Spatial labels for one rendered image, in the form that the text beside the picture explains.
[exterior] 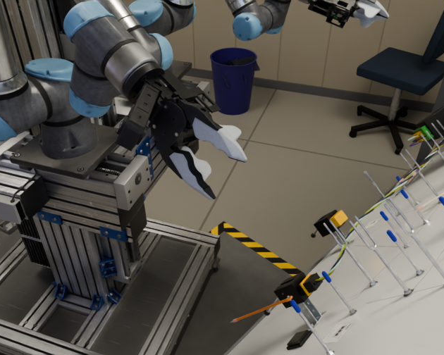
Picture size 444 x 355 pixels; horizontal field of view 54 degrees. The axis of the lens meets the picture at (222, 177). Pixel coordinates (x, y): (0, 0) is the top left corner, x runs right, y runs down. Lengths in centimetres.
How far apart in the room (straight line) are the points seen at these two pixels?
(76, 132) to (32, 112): 14
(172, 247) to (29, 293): 67
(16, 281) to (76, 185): 109
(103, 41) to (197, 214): 207
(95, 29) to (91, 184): 58
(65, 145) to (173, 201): 167
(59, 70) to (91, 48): 41
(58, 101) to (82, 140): 13
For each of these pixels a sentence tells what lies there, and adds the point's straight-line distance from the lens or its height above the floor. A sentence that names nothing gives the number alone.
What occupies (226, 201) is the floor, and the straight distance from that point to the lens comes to 278.
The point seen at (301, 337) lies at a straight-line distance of 84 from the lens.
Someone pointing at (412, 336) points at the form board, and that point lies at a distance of 63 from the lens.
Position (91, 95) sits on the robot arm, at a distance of 79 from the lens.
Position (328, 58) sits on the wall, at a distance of 393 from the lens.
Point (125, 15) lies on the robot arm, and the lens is 89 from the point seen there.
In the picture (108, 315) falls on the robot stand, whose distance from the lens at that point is 200.
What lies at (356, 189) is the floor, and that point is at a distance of 300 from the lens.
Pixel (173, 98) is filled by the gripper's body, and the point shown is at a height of 153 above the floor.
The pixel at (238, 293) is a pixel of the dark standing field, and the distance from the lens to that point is 229.
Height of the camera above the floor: 182
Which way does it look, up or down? 38 degrees down
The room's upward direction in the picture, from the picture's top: straight up
